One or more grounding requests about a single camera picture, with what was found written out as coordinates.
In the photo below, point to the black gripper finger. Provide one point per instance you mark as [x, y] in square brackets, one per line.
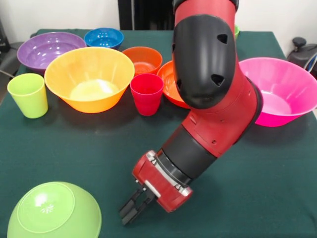
[132, 200]
[137, 210]

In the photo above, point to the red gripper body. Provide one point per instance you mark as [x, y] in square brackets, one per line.
[161, 188]

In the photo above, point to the green bowl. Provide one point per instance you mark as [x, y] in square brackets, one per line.
[54, 213]

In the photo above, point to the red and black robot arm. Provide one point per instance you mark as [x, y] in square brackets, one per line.
[218, 124]

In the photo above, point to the dark green tablecloth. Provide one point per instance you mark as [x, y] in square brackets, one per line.
[247, 186]

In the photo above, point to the magenta red cup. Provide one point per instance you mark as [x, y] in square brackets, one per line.
[146, 96]

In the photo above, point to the wide orange-red bowl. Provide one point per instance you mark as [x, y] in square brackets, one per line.
[168, 84]

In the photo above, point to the small orange-red bowl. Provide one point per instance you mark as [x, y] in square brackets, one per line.
[143, 58]

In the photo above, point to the large yellow-orange bowl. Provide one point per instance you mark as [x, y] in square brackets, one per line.
[86, 74]

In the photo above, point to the lime yellow cup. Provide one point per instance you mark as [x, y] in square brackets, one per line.
[28, 99]

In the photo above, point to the blue bowl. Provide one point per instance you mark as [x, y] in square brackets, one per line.
[104, 37]

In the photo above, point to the pink bowl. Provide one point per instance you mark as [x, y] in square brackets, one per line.
[284, 81]

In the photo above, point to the green cup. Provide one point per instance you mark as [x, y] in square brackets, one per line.
[237, 32]

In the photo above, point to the purple bowl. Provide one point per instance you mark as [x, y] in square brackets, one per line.
[37, 52]

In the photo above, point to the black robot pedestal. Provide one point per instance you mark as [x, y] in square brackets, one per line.
[138, 15]

